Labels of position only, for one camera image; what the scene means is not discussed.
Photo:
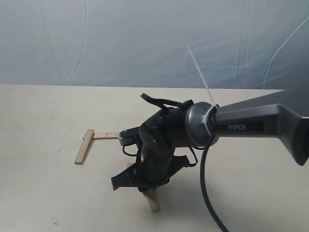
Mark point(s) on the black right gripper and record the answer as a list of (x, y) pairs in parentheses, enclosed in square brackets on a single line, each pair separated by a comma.
[(154, 166)]

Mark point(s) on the vertical wooden stick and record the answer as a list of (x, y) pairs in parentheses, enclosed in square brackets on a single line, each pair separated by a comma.
[(153, 202)]

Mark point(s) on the wooden stick with holes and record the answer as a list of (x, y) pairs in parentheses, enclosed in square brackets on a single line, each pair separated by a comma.
[(105, 135)]

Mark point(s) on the angled wooden stick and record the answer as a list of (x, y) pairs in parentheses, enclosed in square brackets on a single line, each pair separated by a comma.
[(79, 160)]

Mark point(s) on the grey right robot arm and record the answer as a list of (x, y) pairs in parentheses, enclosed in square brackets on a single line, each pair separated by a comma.
[(283, 115)]

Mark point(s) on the white zip tie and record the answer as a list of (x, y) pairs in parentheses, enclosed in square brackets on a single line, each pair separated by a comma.
[(205, 96)]

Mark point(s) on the grey fabric backdrop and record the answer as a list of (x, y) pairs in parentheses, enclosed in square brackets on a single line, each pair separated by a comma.
[(261, 44)]

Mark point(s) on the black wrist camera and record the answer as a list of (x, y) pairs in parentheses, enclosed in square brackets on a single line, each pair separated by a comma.
[(129, 137)]

